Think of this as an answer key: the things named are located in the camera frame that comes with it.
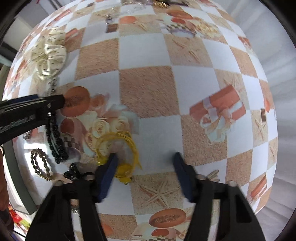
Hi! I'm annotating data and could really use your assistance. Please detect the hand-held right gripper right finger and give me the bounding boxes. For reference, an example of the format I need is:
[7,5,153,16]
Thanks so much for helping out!
[173,152,266,241]

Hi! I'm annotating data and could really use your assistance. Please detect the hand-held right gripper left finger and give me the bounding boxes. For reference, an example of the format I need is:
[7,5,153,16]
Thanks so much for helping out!
[25,153,119,241]

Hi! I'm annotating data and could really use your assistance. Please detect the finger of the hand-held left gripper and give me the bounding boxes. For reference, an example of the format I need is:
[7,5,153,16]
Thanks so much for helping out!
[0,94,39,104]
[0,94,66,142]

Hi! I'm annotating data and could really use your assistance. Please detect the yellow coil hair tie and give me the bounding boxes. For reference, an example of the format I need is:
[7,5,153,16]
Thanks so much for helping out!
[96,131,142,184]

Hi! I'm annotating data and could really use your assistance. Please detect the small black bow clip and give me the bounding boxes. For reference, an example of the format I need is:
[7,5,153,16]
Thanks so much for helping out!
[63,163,93,179]

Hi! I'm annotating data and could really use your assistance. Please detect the black beaded hair clip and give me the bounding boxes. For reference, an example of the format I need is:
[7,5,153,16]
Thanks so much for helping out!
[46,112,68,164]

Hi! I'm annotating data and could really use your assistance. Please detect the cream dotted hair bow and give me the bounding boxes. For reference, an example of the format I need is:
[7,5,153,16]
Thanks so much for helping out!
[31,27,68,82]

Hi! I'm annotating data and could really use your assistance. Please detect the brown braided bracelet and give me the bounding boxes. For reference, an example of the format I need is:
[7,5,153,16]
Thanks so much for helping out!
[31,149,53,181]

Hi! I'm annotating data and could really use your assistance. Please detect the grey glass tray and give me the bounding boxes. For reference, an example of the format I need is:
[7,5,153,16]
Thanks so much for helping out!
[0,137,38,216]

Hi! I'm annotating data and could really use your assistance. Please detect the checkered printed tablecloth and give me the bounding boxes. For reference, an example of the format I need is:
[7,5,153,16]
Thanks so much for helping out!
[2,0,278,241]

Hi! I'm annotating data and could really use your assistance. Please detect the silver chain trinket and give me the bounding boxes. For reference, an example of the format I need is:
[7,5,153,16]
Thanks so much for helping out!
[105,13,119,25]

